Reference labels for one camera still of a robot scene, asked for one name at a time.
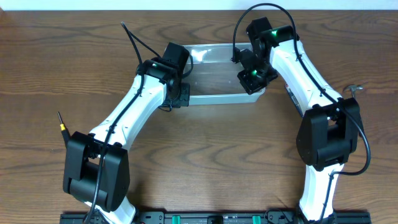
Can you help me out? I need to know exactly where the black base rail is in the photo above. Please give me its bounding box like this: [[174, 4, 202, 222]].
[[59, 208, 373, 224]]

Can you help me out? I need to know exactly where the clear plastic container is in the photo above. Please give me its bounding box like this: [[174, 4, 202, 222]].
[[183, 44, 266, 106]]

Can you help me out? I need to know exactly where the black yellow screwdriver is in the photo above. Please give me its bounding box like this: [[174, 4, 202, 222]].
[[57, 111, 71, 147]]

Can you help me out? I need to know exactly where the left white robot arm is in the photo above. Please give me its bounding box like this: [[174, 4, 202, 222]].
[[60, 55, 191, 223]]

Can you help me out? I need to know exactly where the silver combination wrench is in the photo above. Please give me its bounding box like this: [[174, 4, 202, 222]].
[[343, 84, 363, 98]]

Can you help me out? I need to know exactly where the precision screwdriver set case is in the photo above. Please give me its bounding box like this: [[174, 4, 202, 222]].
[[284, 83, 303, 117]]

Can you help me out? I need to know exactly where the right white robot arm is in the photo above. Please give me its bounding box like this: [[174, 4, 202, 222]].
[[233, 17, 362, 223]]

